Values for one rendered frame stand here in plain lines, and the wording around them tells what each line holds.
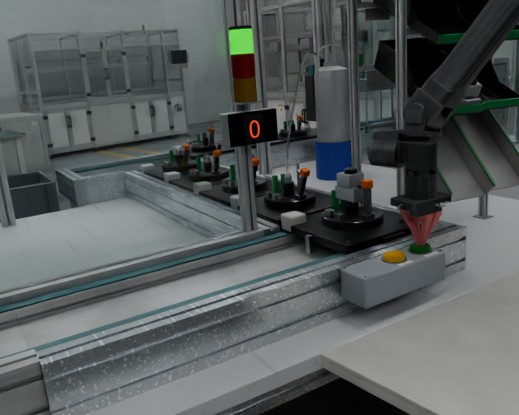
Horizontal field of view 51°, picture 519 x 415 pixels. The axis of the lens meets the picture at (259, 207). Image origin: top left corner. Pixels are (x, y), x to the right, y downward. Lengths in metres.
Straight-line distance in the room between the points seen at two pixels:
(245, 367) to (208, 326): 0.09
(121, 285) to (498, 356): 0.69
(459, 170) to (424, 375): 0.66
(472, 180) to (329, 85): 0.89
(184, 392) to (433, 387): 0.38
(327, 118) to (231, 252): 1.07
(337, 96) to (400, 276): 1.22
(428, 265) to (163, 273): 0.53
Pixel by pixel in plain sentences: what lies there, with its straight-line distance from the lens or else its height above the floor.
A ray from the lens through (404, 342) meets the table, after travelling 0.98.
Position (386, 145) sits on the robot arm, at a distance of 1.06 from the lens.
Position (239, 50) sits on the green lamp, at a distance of 1.17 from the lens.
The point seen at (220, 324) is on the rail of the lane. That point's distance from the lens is 0.91.
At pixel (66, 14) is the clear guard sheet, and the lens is 1.10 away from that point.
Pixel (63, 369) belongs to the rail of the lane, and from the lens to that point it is 0.84.
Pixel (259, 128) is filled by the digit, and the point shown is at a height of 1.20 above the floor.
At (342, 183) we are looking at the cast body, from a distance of 1.23.
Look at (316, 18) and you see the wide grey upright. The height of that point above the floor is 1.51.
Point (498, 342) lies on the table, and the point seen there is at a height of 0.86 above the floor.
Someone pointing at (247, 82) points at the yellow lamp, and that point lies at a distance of 1.17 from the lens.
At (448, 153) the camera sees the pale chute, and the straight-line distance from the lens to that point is 1.44.
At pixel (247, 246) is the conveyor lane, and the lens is 1.22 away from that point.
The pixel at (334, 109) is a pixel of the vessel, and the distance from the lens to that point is 2.15.
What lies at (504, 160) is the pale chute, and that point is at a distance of 1.55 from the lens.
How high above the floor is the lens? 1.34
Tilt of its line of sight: 15 degrees down
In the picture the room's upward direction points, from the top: 4 degrees counter-clockwise
